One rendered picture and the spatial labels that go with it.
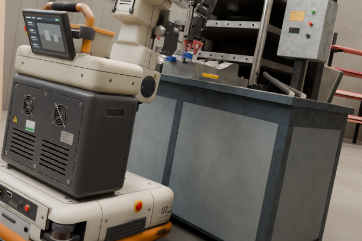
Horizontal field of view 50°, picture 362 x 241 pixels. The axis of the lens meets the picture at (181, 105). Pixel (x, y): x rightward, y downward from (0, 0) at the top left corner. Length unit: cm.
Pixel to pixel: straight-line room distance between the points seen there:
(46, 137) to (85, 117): 24
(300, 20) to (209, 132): 118
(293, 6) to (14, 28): 358
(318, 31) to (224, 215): 140
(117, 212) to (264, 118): 75
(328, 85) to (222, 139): 618
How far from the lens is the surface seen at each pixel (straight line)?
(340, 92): 956
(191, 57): 213
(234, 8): 343
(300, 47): 277
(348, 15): 1204
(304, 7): 283
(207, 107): 199
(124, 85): 149
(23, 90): 174
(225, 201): 193
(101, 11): 616
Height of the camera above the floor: 79
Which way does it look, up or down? 4 degrees down
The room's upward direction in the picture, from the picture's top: 10 degrees clockwise
